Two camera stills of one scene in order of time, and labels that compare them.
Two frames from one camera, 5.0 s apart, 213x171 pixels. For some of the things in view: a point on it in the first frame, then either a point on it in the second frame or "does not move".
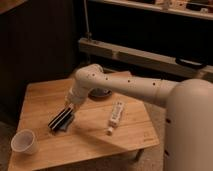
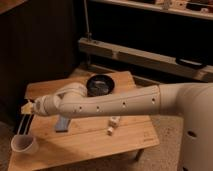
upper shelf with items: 201,9 does not move
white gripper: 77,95 → 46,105
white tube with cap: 115,116 does not move
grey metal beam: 142,58 does not move
